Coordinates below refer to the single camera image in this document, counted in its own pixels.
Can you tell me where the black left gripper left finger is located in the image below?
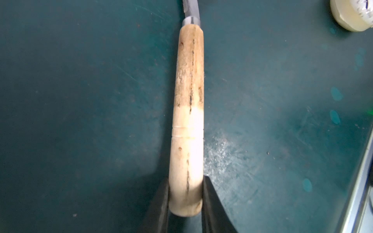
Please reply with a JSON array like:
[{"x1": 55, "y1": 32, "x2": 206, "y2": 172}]
[{"x1": 137, "y1": 178, "x2": 169, "y2": 233}]

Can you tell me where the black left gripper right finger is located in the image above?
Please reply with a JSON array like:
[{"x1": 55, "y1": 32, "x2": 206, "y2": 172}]
[{"x1": 202, "y1": 176, "x2": 238, "y2": 233}]

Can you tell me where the small sickle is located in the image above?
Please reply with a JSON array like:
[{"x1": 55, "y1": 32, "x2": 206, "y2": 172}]
[{"x1": 169, "y1": 1, "x2": 205, "y2": 217}]

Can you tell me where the white frosted donut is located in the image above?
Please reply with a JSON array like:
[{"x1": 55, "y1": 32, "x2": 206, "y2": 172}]
[{"x1": 330, "y1": 0, "x2": 373, "y2": 32}]

